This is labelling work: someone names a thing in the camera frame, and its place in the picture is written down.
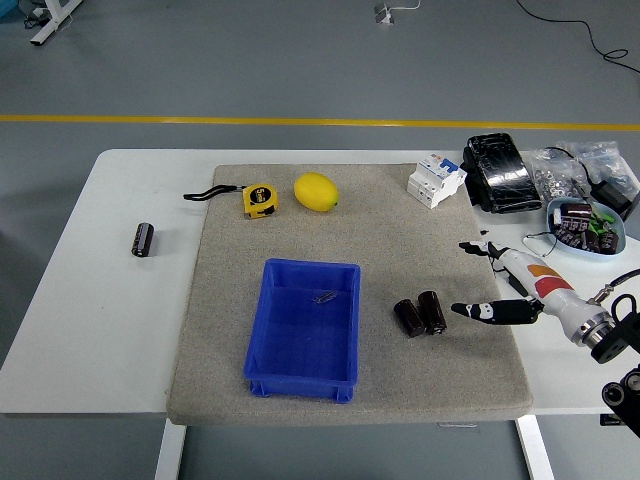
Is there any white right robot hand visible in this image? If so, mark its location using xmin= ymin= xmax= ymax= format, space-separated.
xmin=451 ymin=240 xmax=605 ymax=337

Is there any dark cylindrical battery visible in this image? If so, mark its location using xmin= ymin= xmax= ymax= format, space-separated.
xmin=131 ymin=222 xmax=155 ymax=258
xmin=393 ymin=298 xmax=426 ymax=340
xmin=417 ymin=290 xmax=447 ymax=336

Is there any blue plastic box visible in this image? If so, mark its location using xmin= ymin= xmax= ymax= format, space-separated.
xmin=242 ymin=257 xmax=362 ymax=404

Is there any light blue bowl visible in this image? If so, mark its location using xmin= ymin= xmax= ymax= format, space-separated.
xmin=545 ymin=197 xmax=629 ymax=262

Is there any green terminal block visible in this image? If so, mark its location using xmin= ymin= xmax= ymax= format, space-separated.
xmin=588 ymin=212 xmax=616 ymax=234

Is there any large maroon capacitor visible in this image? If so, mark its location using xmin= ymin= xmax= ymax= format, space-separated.
xmin=559 ymin=201 xmax=593 ymax=220

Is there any clear bag of nuts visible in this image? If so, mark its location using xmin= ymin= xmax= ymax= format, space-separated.
xmin=529 ymin=148 xmax=589 ymax=201

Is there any black power adapter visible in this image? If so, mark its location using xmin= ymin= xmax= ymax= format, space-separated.
xmin=589 ymin=180 xmax=639 ymax=221

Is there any black wrapped device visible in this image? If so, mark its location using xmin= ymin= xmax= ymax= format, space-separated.
xmin=459 ymin=133 xmax=544 ymax=215

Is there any clear bag of screws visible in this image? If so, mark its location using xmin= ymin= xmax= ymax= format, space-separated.
xmin=557 ymin=140 xmax=640 ymax=191

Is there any grey-brown mat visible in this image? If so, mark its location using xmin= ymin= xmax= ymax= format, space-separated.
xmin=164 ymin=163 xmax=535 ymax=427

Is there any white circuit breaker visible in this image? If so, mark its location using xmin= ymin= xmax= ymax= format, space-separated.
xmin=406 ymin=153 xmax=468 ymax=210

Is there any white table leg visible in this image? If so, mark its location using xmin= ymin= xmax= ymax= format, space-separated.
xmin=153 ymin=417 xmax=187 ymax=480
xmin=516 ymin=415 xmax=555 ymax=480

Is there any yellow lemon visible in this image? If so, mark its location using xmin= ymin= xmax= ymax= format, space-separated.
xmin=293 ymin=171 xmax=340 ymax=213

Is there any yellow tape measure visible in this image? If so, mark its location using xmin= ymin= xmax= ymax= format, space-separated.
xmin=182 ymin=183 xmax=280 ymax=220

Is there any white floor stand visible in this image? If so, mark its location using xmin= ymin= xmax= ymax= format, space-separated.
xmin=29 ymin=0 xmax=84 ymax=47

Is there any thin black wire loop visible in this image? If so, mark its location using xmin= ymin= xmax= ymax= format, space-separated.
xmin=523 ymin=232 xmax=559 ymax=259

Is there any black floor cable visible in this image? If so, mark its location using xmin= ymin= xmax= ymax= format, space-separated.
xmin=514 ymin=0 xmax=640 ymax=76

